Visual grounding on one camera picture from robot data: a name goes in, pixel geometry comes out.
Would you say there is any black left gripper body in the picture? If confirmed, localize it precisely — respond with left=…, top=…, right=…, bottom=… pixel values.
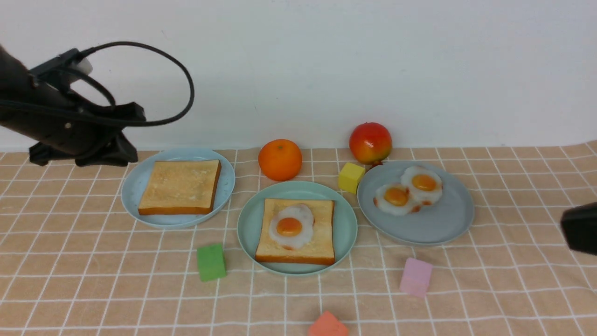
left=28, top=112, right=139, bottom=167

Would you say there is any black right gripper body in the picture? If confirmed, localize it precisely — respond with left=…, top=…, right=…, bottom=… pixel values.
left=560, top=202, right=597, bottom=256

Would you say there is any toast slice top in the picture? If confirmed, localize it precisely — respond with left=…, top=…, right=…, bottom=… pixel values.
left=137, top=160, right=222, bottom=216

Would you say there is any toast slice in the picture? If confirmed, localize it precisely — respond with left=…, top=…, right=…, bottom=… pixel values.
left=255, top=198, right=336, bottom=266
left=137, top=160, right=222, bottom=216

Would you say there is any large fried egg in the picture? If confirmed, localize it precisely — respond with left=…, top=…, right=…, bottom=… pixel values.
left=269, top=203, right=315, bottom=250

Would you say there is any toast slice bottom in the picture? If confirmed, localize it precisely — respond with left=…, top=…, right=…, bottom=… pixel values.
left=255, top=198, right=336, bottom=266

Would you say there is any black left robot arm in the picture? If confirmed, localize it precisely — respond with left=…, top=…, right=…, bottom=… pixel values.
left=1, top=48, right=145, bottom=167

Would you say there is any light blue plate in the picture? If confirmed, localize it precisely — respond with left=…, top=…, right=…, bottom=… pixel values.
left=121, top=147, right=236, bottom=230

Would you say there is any checkered beige tablecloth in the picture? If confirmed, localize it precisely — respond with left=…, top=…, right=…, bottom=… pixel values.
left=0, top=141, right=597, bottom=336

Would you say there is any grey plate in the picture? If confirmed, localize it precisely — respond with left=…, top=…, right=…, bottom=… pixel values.
left=357, top=161, right=475, bottom=246

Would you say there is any fried egg back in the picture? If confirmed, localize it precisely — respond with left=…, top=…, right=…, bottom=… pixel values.
left=400, top=166, right=444, bottom=206

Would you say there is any pink foam cube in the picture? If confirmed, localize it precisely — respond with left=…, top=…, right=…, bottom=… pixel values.
left=399, top=258, right=433, bottom=298

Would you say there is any green foam cube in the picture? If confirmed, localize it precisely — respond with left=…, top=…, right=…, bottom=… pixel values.
left=196, top=243, right=227, bottom=281

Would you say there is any fried egg middle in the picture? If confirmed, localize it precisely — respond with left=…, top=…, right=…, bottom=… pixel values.
left=373, top=183, right=421, bottom=216

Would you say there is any orange fruit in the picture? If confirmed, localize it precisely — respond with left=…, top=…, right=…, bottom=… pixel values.
left=258, top=139, right=303, bottom=182

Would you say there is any green plate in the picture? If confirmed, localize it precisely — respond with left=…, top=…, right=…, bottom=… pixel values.
left=237, top=181, right=358, bottom=276

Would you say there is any red yellow apple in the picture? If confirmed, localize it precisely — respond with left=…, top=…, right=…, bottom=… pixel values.
left=349, top=123, right=394, bottom=167

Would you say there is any yellow foam cube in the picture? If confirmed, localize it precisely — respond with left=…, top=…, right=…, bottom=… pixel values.
left=338, top=162, right=366, bottom=194

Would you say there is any orange foam cube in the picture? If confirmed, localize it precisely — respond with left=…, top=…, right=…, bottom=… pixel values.
left=307, top=311, right=349, bottom=336

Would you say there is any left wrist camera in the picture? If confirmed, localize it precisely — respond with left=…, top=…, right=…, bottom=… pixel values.
left=28, top=48, right=93, bottom=84

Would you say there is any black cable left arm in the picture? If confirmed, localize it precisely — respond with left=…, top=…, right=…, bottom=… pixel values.
left=0, top=41, right=195, bottom=127

